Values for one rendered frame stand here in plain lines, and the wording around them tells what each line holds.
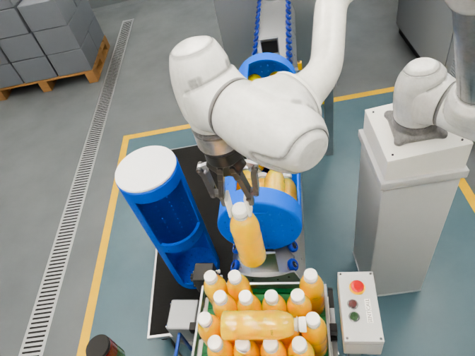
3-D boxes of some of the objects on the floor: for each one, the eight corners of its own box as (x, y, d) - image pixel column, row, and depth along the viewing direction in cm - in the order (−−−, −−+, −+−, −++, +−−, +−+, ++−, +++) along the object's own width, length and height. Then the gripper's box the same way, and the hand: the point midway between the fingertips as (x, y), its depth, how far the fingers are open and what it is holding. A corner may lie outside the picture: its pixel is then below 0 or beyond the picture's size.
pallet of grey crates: (109, 45, 488) (61, -59, 401) (98, 81, 434) (39, -31, 347) (20, 63, 499) (-45, -35, 412) (-2, 101, 445) (-83, -3, 358)
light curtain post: (333, 149, 300) (332, -120, 176) (333, 155, 296) (333, -116, 172) (324, 150, 301) (319, -117, 177) (325, 155, 297) (319, -114, 173)
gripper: (264, 126, 77) (276, 199, 94) (182, 131, 80) (209, 201, 97) (261, 152, 72) (275, 224, 89) (175, 157, 75) (205, 226, 92)
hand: (238, 204), depth 91 cm, fingers closed on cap, 4 cm apart
